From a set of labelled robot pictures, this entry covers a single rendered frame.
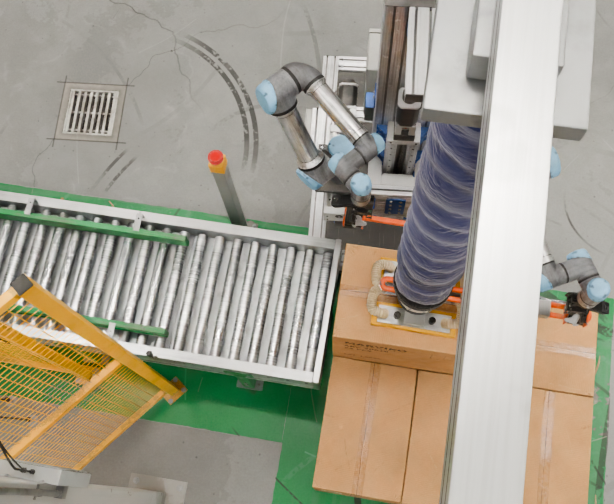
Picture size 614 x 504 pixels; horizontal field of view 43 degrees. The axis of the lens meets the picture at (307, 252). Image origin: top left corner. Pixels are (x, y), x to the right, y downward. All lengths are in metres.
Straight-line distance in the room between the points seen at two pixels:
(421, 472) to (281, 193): 1.79
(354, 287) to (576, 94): 1.84
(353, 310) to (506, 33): 1.99
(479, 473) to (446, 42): 0.81
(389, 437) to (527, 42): 2.54
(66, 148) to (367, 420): 2.45
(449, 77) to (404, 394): 2.35
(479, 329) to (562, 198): 3.53
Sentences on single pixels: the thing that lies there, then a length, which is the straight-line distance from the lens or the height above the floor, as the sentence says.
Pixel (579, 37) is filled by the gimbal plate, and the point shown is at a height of 2.87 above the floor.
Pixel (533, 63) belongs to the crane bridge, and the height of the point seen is 3.05.
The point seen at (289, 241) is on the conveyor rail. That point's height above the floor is 0.59.
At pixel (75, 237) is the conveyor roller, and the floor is 0.55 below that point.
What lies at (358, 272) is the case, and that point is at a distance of 3.22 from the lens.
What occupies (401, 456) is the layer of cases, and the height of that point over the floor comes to 0.54.
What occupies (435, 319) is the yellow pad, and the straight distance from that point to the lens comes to 3.15.
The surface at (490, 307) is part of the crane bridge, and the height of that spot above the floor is 3.05.
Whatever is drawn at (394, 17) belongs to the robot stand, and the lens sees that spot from 2.71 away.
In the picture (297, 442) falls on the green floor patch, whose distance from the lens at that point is 4.18.
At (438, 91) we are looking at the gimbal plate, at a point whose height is 2.88.
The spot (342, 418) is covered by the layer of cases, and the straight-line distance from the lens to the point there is 3.64.
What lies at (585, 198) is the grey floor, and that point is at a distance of 4.70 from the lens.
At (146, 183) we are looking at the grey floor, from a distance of 4.66.
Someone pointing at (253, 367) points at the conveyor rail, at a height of 0.60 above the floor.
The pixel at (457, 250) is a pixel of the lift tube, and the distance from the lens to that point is 2.30.
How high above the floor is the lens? 4.16
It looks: 72 degrees down
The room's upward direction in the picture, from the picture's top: 7 degrees counter-clockwise
